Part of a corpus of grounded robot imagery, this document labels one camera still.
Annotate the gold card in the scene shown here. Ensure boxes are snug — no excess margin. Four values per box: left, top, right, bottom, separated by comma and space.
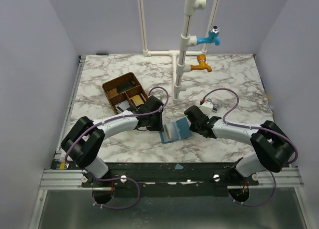
130, 94, 146, 107

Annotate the orange plastic faucet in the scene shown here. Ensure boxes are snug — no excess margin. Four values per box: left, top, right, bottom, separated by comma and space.
190, 54, 212, 72

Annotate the metal tap handle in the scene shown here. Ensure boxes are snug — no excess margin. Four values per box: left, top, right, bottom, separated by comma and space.
211, 100, 220, 113

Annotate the white pvc pipe frame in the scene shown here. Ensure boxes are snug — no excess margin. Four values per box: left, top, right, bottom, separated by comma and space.
137, 0, 220, 104

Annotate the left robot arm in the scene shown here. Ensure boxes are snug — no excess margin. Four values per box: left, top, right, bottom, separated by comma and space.
60, 96, 164, 179

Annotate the woven brown basket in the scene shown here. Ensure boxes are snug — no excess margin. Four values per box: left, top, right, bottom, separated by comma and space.
102, 72, 148, 114

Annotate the black mounting rail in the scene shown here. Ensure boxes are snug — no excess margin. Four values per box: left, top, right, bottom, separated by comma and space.
82, 163, 259, 198

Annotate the blue leather card holder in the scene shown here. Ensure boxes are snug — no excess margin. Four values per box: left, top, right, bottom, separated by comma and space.
159, 117, 192, 144

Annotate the blue plastic faucet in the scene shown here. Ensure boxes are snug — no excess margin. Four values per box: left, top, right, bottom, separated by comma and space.
196, 25, 220, 46

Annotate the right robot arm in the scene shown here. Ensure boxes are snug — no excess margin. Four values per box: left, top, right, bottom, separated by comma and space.
184, 106, 295, 178

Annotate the silver white card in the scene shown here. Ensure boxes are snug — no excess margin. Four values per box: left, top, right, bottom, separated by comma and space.
115, 101, 130, 113

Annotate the aluminium frame rail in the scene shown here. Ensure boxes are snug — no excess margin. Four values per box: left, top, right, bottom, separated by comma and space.
28, 55, 86, 229

